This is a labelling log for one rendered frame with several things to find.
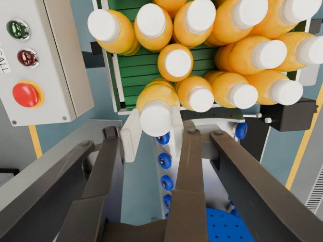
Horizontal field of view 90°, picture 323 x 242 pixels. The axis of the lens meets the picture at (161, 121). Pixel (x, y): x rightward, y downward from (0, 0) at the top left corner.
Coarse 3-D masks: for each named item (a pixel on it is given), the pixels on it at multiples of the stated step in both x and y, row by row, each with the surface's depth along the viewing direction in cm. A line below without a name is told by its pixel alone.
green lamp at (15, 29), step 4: (12, 20) 21; (8, 24) 20; (12, 24) 20; (16, 24) 20; (20, 24) 21; (8, 28) 21; (12, 28) 21; (16, 28) 21; (20, 28) 21; (24, 28) 21; (8, 32) 21; (12, 32) 21; (16, 32) 21; (20, 32) 21; (24, 32) 21; (12, 36) 21; (16, 36) 21; (20, 36) 21; (24, 36) 22
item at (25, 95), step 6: (18, 84) 23; (24, 84) 23; (12, 90) 23; (18, 90) 23; (24, 90) 23; (30, 90) 23; (18, 96) 24; (24, 96) 24; (30, 96) 24; (36, 96) 24; (18, 102) 24; (24, 102) 24; (30, 102) 24; (36, 102) 24
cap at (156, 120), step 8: (152, 104) 19; (160, 104) 19; (144, 112) 18; (152, 112) 18; (160, 112) 18; (168, 112) 18; (144, 120) 19; (152, 120) 19; (160, 120) 19; (168, 120) 18; (144, 128) 19; (152, 128) 19; (160, 128) 19; (168, 128) 19
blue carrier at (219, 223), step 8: (208, 208) 51; (208, 216) 48; (216, 216) 48; (224, 216) 48; (232, 216) 48; (208, 224) 46; (216, 224) 46; (224, 224) 45; (232, 224) 45; (240, 224) 45; (208, 232) 44; (216, 232) 44; (224, 232) 43; (232, 232) 43; (240, 232) 43; (248, 232) 43; (216, 240) 42; (224, 240) 42; (232, 240) 41; (240, 240) 41; (248, 240) 41
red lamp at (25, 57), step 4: (20, 52) 22; (24, 52) 22; (28, 52) 22; (20, 56) 22; (24, 56) 22; (28, 56) 22; (32, 56) 22; (20, 60) 22; (24, 60) 22; (28, 60) 22; (32, 60) 22; (24, 64) 22; (28, 64) 22; (32, 64) 23
